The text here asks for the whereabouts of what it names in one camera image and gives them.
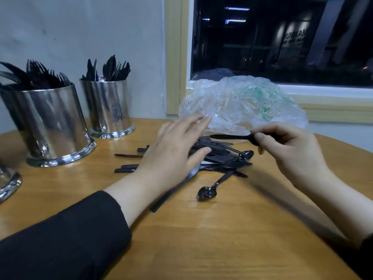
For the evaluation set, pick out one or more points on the black plastic spoon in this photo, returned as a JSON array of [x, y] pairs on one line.
[[207, 192], [233, 137]]

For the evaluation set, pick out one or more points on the pile of black plastic cutlery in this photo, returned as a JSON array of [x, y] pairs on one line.
[[224, 157]]

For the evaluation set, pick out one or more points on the dark parked car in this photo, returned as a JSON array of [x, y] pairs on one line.
[[213, 74]]

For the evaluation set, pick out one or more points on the person's left hand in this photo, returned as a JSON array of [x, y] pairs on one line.
[[169, 157]]

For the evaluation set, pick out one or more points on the person's right hand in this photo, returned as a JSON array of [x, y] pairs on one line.
[[294, 154]]

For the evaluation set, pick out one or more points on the bunch of black knives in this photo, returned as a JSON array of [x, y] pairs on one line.
[[108, 70]]

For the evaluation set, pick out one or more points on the person's left forearm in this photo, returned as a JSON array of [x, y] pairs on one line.
[[64, 236]]

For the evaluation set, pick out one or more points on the bunch of black forks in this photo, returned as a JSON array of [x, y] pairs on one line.
[[32, 75]]

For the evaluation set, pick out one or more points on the clear plastic bag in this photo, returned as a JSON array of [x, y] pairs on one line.
[[239, 102]]

